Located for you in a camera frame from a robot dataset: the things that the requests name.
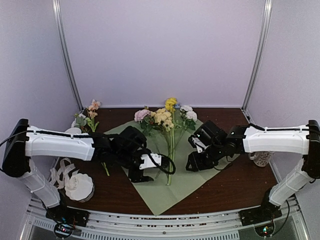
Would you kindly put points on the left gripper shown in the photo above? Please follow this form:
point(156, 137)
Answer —
point(138, 177)

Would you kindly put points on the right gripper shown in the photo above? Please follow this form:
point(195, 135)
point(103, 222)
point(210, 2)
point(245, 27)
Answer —
point(197, 165)

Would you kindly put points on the green wrapping paper sheet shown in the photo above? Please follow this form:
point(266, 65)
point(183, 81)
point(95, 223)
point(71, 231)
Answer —
point(157, 195)

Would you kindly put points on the cream fake flower bunch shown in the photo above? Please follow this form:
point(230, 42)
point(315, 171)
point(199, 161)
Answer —
point(162, 118)

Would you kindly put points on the blue fake flower stem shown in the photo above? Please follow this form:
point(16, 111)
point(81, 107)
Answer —
point(177, 105)

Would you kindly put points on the yellow fake flower stem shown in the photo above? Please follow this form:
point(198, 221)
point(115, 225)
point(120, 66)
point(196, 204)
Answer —
point(170, 107)

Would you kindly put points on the pink fake flower stem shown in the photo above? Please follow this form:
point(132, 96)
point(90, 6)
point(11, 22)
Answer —
point(147, 122)

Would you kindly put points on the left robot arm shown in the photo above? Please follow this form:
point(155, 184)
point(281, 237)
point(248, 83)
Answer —
point(128, 149)

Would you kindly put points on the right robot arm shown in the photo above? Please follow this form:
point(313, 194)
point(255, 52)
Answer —
point(212, 143)

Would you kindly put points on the peach fake flower stem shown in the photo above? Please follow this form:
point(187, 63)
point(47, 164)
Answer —
point(85, 120)

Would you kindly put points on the white scalloped dish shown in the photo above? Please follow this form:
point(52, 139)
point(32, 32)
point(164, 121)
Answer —
point(79, 187)

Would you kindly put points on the white patterned mug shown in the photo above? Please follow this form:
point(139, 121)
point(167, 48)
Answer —
point(261, 158)

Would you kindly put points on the white ribbon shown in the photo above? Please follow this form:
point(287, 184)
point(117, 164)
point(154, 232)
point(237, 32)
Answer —
point(58, 177)

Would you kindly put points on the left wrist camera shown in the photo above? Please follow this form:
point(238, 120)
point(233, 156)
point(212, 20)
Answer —
point(146, 162)

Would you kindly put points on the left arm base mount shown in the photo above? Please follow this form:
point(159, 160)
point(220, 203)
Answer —
point(66, 219)

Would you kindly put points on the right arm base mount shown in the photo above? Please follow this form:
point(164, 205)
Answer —
point(262, 216)

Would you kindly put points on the front aluminium rail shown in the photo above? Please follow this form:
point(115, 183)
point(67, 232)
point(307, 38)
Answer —
point(223, 225)

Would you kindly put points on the aluminium corner frame post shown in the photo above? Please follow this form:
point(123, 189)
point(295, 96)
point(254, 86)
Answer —
point(264, 30)

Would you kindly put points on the left aluminium frame post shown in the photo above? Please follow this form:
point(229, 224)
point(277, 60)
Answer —
point(65, 53)

